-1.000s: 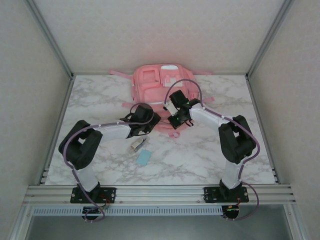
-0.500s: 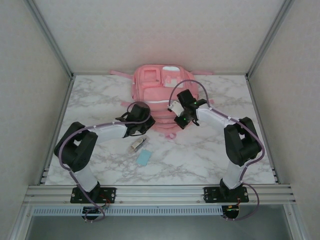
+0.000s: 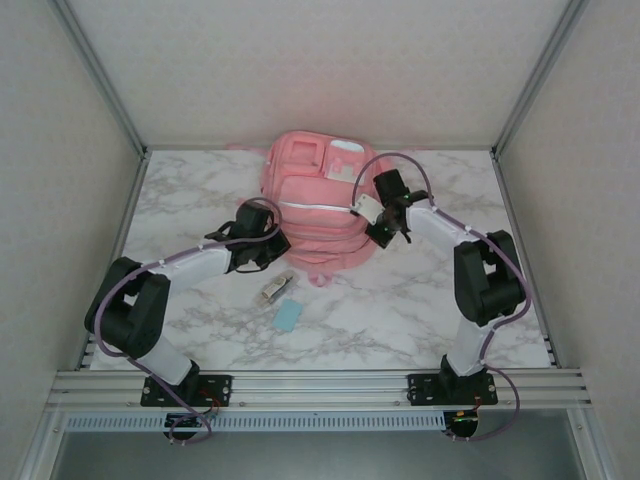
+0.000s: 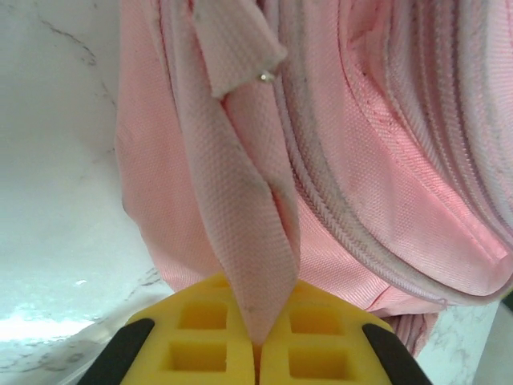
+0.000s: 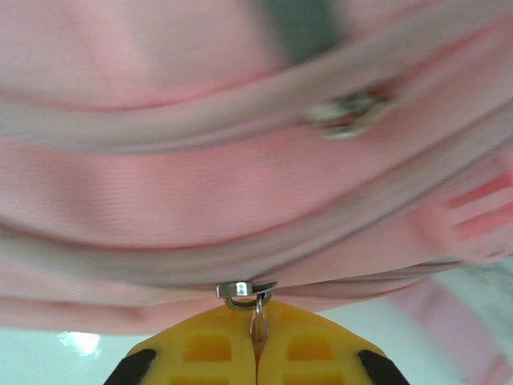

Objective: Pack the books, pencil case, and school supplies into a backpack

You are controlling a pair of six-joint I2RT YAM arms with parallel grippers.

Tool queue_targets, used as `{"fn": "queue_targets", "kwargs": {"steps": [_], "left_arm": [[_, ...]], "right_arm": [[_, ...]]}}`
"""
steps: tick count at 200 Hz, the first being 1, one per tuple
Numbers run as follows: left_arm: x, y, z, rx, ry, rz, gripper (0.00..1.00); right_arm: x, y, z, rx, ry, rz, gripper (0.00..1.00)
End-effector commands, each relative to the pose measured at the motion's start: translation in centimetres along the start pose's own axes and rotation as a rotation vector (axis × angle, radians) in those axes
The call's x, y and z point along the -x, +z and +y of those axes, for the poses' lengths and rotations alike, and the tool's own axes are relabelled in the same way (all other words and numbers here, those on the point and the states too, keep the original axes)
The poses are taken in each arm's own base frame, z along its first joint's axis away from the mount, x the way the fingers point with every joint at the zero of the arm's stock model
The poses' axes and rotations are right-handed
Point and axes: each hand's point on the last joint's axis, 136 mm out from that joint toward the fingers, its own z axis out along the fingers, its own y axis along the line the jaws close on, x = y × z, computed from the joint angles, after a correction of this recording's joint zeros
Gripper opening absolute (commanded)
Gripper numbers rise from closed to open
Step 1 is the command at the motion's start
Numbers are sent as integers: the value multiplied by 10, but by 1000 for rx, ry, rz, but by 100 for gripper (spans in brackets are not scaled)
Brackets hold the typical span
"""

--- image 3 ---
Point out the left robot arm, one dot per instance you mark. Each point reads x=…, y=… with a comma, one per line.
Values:
x=200, y=265

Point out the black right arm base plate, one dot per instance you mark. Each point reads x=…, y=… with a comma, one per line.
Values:
x=420, y=387

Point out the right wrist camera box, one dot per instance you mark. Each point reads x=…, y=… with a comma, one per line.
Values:
x=366, y=207

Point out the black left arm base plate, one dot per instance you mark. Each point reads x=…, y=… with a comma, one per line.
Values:
x=220, y=387

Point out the aluminium frame post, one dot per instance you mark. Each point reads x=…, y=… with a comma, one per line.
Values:
x=537, y=75
x=102, y=75

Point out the aluminium side rail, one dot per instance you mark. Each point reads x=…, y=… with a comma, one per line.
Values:
x=509, y=200
x=130, y=200

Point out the pink backpack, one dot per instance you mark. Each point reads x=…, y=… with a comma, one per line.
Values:
x=310, y=200

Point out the aluminium rail beam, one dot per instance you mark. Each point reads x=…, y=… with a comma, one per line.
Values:
x=320, y=387

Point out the light blue eraser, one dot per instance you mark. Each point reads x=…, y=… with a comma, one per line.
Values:
x=288, y=315

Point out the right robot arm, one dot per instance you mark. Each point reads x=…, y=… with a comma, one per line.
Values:
x=485, y=290

